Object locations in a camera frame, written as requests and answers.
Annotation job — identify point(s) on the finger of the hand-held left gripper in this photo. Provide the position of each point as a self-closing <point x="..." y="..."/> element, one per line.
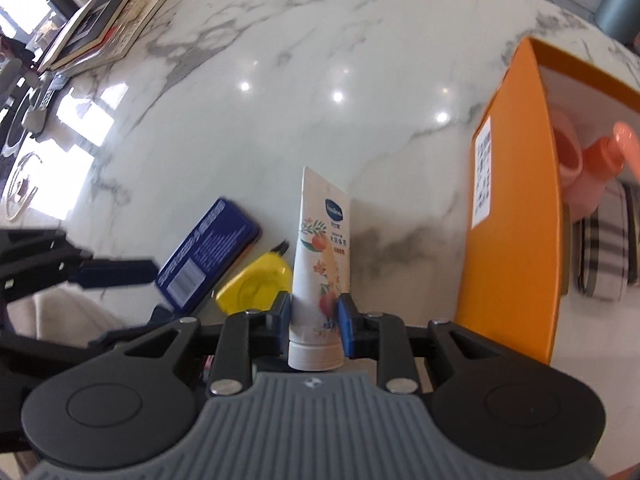
<point x="75" y="342"/>
<point x="117" y="272"/>

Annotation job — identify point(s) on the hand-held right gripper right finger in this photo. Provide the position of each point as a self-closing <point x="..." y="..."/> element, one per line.
<point x="346" y="325"/>

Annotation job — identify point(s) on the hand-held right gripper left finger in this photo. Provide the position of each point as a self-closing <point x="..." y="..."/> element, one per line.
<point x="283" y="320"/>

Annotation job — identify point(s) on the white lotion tube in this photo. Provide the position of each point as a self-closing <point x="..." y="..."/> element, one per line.
<point x="320" y="270"/>

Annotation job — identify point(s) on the blue tin case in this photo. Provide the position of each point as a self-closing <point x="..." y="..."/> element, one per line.
<point x="210" y="250"/>

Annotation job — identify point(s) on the orange cardboard box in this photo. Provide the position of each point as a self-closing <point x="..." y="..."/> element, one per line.
<point x="510" y="240"/>

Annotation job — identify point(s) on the pink watering pot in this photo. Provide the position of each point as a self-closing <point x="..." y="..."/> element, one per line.
<point x="600" y="170"/>

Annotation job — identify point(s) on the beige cloth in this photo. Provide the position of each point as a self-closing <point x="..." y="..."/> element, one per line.
<point x="55" y="317"/>

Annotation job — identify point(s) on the yellow plastic object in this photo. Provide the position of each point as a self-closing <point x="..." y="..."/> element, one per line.
<point x="255" y="285"/>

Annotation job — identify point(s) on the metal chair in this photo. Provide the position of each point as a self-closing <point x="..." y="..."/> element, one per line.
<point x="20" y="150"/>

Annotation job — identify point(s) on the stack of books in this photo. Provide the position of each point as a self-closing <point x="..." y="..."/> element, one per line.
<point x="135" y="25"/>

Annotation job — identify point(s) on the black book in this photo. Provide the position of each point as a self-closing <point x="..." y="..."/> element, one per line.
<point x="90" y="22"/>

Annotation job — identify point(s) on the plaid pouch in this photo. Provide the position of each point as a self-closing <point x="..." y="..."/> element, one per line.
<point x="605" y="245"/>

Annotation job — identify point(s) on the grey round bin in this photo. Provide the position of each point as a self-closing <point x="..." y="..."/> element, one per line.
<point x="622" y="5"/>

